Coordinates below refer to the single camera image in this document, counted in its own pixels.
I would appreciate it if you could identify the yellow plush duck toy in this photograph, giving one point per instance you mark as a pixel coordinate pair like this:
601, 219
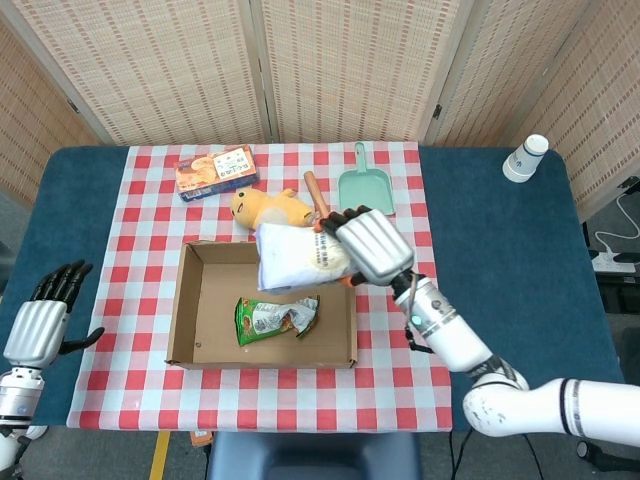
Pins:
265, 207

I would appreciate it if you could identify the woven folding screen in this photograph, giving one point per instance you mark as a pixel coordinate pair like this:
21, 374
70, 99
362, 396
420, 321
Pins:
320, 70

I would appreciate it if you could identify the right silver orange-tipped robot hand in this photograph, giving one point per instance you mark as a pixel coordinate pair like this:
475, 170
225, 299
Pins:
375, 245

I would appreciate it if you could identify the yellow floor tape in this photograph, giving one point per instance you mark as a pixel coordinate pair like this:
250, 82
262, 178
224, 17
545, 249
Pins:
160, 455

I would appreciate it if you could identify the white blue bag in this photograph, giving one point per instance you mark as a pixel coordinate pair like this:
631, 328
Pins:
300, 260

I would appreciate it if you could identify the wooden rolling pin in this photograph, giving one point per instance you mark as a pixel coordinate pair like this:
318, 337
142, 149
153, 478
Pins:
316, 192

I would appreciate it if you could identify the brown cardboard box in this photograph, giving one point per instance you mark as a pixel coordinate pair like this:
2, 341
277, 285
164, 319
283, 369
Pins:
220, 310

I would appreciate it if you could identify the green snack bag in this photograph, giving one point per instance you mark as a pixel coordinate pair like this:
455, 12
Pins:
275, 320

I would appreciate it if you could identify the dark blue chair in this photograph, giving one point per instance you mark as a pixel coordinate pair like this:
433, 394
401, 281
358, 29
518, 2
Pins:
312, 455

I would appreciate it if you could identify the orange blue biscuit box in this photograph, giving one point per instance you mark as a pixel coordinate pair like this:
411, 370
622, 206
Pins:
217, 172

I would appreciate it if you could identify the green plastic dustpan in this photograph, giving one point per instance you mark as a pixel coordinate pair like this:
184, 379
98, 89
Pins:
364, 187

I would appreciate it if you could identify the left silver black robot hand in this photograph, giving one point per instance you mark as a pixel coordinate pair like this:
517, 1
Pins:
37, 330

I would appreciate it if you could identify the red white checkered tablecloth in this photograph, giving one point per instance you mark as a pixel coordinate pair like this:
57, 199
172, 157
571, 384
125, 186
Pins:
150, 300

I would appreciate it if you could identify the white power strip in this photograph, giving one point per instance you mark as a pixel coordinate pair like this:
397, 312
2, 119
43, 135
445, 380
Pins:
612, 262

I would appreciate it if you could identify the dark blue table mat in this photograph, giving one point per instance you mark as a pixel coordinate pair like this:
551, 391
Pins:
525, 250

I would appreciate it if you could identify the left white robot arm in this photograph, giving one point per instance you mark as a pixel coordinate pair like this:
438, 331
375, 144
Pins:
15, 405

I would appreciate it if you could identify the orange floor box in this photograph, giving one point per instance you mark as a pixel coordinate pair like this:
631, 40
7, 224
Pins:
201, 437

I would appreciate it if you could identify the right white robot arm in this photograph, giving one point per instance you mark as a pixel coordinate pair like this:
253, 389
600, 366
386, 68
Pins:
490, 370

